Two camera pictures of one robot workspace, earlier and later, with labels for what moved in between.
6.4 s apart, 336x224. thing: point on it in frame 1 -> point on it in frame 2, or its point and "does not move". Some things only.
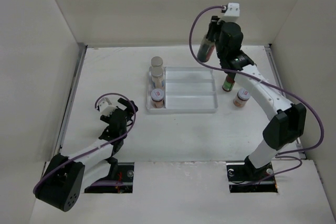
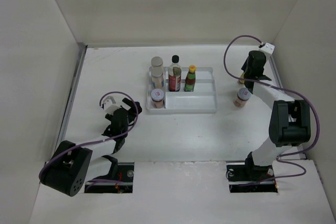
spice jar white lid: x=157 y=96 does not move
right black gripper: x=216 y=23 -> x=244 y=66
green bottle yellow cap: x=229 y=82 -> x=190 y=81
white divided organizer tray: x=187 y=89 does not move
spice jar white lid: x=241 y=98 does not move
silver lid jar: x=156 y=61 does not move
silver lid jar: x=157 y=77 does not move
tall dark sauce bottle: x=206 y=49 -> x=175 y=75
